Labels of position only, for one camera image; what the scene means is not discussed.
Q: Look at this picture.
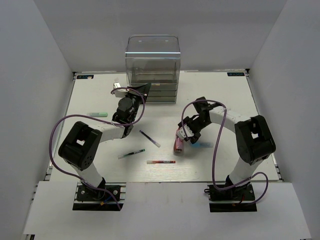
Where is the red pen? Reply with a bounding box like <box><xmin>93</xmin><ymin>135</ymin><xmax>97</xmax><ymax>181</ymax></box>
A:
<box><xmin>146</xmin><ymin>160</ymin><xmax>176</xmax><ymax>165</ymax></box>

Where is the clear organizer lid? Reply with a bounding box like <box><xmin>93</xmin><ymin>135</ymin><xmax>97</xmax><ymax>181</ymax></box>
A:
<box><xmin>125</xmin><ymin>34</ymin><xmax>181</xmax><ymax>59</ymax></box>

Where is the blue eraser case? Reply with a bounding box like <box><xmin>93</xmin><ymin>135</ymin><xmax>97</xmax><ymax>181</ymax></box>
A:
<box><xmin>191</xmin><ymin>142</ymin><xmax>214</xmax><ymax>148</ymax></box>

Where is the green highlighter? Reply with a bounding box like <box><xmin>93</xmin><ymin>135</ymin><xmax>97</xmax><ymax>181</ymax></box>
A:
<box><xmin>86</xmin><ymin>112</ymin><xmax>108</xmax><ymax>118</ymax></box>

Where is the pink glue bottle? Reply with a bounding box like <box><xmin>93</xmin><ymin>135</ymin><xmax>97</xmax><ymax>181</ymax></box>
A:
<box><xmin>173</xmin><ymin>129</ymin><xmax>184</xmax><ymax>155</ymax></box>

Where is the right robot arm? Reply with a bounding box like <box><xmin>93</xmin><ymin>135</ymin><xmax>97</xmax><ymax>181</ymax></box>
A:
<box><xmin>178</xmin><ymin>97</ymin><xmax>276</xmax><ymax>200</ymax></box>

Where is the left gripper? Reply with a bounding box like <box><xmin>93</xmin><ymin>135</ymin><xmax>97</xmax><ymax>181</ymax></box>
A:
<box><xmin>125</xmin><ymin>83</ymin><xmax>152</xmax><ymax>123</ymax></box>

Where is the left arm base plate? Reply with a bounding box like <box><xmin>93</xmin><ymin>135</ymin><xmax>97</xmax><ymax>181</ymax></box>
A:
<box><xmin>72</xmin><ymin>183</ymin><xmax>126</xmax><ymax>212</ymax></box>

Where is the green pen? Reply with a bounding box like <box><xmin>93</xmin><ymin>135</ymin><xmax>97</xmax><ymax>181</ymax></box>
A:
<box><xmin>117</xmin><ymin>149</ymin><xmax>145</xmax><ymax>160</ymax></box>

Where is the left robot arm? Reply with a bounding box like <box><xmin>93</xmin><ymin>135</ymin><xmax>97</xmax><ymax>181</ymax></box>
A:
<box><xmin>58</xmin><ymin>82</ymin><xmax>151</xmax><ymax>200</ymax></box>

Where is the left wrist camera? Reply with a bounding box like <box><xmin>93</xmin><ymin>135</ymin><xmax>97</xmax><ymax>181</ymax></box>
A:
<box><xmin>111</xmin><ymin>82</ymin><xmax>128</xmax><ymax>98</ymax></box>

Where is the purple pen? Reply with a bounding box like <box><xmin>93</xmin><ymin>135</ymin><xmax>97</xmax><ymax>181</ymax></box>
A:
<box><xmin>139</xmin><ymin>130</ymin><xmax>161</xmax><ymax>148</ymax></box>

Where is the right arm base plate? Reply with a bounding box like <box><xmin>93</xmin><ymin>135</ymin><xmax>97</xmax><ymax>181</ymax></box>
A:
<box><xmin>204</xmin><ymin>183</ymin><xmax>257</xmax><ymax>213</ymax></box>

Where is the clear drawer organizer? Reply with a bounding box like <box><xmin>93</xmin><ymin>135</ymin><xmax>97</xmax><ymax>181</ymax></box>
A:
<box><xmin>125</xmin><ymin>56</ymin><xmax>181</xmax><ymax>103</ymax></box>

